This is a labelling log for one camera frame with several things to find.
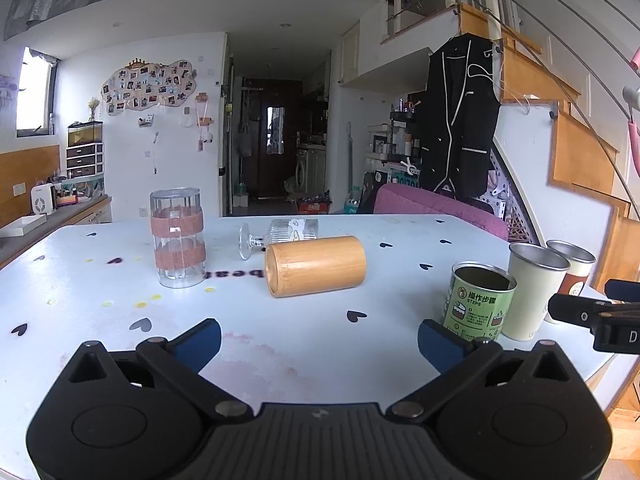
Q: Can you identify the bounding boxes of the cream metal cup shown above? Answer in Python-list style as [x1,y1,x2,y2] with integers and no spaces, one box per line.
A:
[501,242,571,342]

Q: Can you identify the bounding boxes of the perforated metal frame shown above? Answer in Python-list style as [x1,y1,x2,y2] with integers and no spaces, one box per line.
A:
[480,141,543,247]

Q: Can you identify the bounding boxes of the clear ribbed glass goblet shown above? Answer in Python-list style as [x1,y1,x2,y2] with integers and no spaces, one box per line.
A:
[238,218,321,261]

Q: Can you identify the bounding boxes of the white flat tray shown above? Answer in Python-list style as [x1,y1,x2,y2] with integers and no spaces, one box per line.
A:
[0,214,48,239]

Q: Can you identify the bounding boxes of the black jacket with white trim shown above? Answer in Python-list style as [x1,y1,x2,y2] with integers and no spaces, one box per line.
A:
[418,33,502,199]

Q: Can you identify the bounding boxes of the green printed tin can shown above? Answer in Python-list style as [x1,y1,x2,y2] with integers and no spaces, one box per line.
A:
[440,262,518,342]

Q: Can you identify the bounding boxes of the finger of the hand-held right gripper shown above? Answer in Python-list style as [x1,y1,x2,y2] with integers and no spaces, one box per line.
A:
[604,279,640,304]
[547,293,627,332]

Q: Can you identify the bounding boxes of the white countertop appliance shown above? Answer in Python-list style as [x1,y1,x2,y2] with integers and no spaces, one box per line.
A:
[29,183,58,216]

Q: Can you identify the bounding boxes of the glass fish tank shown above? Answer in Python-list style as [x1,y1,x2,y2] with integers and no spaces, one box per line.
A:
[67,121,104,148]

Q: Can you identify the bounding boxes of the red crate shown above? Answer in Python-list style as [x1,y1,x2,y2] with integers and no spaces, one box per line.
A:
[297,195,333,217]

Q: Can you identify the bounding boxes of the glass cup with pink bands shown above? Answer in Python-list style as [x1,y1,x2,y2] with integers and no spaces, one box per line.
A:
[149,187,206,289]

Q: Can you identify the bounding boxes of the brown and white metal cup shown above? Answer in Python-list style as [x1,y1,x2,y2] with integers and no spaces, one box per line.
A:
[544,239,597,324]

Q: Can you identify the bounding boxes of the metal wire railing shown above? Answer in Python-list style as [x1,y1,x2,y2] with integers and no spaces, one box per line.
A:
[385,0,640,196]

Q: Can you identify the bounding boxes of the pink chair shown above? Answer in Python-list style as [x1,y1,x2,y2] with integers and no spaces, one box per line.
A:
[373,183,510,242]

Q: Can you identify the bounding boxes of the kitchen counter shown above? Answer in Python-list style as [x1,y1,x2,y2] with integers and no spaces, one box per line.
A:
[0,194,113,270]

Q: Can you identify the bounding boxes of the hanging grey tote bag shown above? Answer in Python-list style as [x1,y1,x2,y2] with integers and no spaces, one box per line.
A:
[236,121,254,158]

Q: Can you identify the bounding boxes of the black storage shelf rack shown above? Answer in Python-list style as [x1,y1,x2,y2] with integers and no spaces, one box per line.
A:
[388,101,426,161]

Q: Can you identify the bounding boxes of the cloud-shaped photo collage board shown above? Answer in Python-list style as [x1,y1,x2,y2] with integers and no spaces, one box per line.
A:
[101,59,200,118]

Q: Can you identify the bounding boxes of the dark wooden door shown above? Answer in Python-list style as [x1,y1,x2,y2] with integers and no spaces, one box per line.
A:
[256,78,302,200]

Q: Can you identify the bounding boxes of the small drawer unit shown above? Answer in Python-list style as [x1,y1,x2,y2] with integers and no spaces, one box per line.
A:
[65,142,105,179]

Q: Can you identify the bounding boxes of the washing machine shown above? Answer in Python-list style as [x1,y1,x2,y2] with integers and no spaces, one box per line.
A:
[295,148,313,195]

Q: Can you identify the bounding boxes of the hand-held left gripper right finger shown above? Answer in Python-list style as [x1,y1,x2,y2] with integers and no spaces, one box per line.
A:
[386,318,594,421]

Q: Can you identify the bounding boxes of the window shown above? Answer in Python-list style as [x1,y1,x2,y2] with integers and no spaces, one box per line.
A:
[16,46,62,139]

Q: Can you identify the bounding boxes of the bamboo cup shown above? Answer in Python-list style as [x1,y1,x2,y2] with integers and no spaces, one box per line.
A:
[264,235,368,299]

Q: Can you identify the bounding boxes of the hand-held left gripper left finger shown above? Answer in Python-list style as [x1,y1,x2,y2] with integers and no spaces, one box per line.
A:
[48,318,254,420]

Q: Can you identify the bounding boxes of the pink hanging wall organizer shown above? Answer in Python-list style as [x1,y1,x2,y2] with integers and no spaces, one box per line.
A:
[195,92,215,152]

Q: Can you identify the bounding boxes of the wooden staircase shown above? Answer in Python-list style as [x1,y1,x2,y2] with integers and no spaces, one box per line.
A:
[457,2,640,461]

